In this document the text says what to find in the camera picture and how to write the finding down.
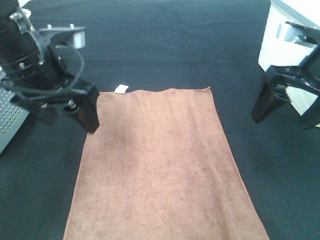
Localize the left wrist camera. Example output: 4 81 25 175
38 24 86 49

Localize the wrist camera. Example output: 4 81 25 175
38 24 86 49
276 21 320 48

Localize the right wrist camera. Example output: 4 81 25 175
276 21 320 48

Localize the brown microfibre towel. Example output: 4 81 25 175
63 87 268 240

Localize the white plastic bin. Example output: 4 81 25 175
258 0 320 118

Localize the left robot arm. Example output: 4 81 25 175
0 0 99 133

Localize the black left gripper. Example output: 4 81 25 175
0 42 101 134

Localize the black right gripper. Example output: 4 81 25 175
251 45 320 130

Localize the grey perforated laundry basket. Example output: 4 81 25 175
0 87 29 154

